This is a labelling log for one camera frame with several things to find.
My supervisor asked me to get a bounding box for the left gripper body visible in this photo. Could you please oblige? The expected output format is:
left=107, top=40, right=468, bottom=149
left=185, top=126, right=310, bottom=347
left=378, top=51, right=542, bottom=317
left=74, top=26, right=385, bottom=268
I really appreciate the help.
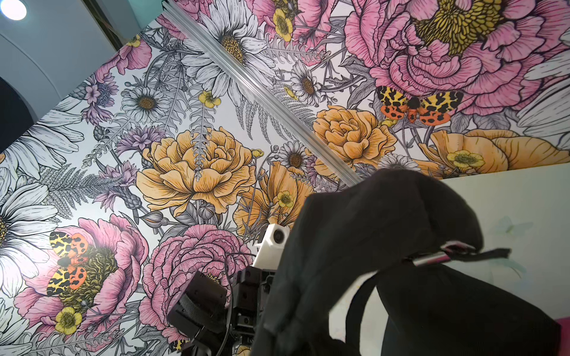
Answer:
left=167, top=266, right=275, bottom=355

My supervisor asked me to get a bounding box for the black cap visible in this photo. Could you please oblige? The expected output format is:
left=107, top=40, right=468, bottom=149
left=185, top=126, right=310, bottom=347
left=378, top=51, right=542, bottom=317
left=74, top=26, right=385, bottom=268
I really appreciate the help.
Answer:
left=251, top=169, right=563, bottom=355

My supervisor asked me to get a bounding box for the pink cap back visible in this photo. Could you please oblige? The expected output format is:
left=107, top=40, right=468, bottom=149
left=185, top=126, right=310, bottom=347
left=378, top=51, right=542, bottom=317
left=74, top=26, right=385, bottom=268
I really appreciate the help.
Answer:
left=557, top=317, right=570, bottom=356

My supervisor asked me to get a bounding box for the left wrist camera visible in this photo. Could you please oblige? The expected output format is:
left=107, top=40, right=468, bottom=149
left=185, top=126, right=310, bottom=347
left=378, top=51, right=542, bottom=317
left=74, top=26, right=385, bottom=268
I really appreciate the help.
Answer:
left=252, top=224, right=290, bottom=271

